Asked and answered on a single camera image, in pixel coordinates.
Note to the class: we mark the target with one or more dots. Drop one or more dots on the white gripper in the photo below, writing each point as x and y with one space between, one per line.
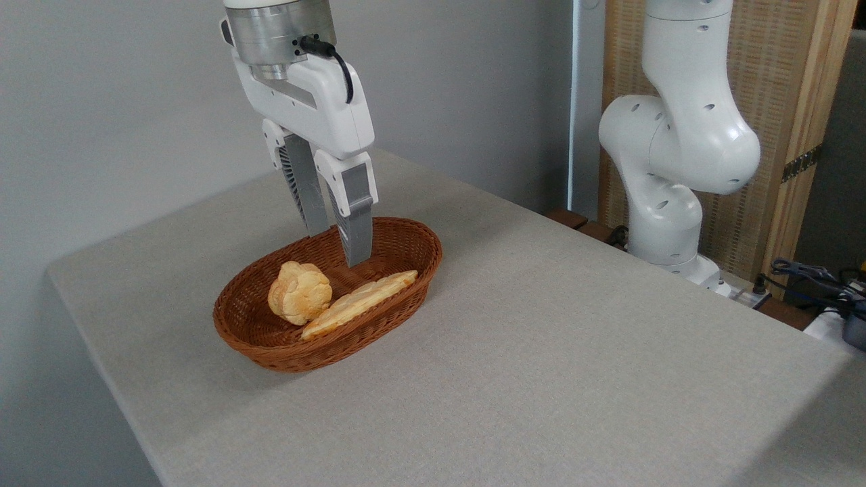
325 108

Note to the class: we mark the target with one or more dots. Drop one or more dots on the round bread bun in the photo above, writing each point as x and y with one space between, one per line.
299 292

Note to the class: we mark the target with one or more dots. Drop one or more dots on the long flat bread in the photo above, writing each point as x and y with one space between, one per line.
358 302

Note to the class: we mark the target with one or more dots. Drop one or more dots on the brown wicker basket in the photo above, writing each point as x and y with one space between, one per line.
270 335

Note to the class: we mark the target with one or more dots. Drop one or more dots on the wooden rattan screen panel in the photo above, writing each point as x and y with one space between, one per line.
781 74

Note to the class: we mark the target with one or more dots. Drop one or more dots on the metal screen hinge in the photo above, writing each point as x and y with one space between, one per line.
802 163

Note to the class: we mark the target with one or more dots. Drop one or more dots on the white vertical frame post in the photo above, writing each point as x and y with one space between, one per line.
583 101

